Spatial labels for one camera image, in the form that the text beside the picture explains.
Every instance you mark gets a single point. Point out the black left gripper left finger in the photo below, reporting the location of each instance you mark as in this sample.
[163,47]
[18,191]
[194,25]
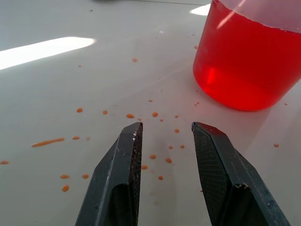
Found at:
[110,179]

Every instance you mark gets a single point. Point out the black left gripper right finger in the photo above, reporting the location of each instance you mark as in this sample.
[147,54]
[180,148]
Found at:
[225,179]

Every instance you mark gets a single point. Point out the beaker of red liquid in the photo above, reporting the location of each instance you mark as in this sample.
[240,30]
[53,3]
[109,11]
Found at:
[244,70]

